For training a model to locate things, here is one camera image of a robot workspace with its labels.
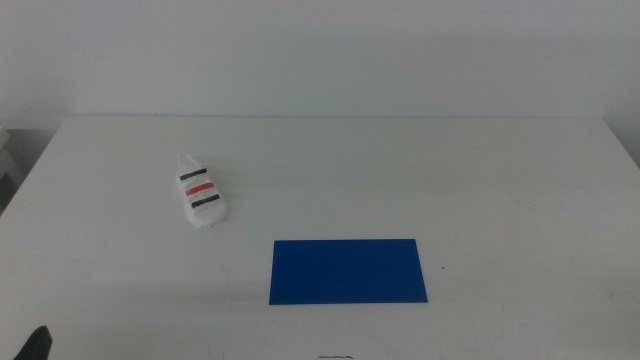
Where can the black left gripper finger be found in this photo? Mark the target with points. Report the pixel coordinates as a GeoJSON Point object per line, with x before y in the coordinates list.
{"type": "Point", "coordinates": [36, 346]}

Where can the blue rectangular mat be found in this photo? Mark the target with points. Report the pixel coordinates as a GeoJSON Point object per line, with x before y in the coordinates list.
{"type": "Point", "coordinates": [347, 272]}

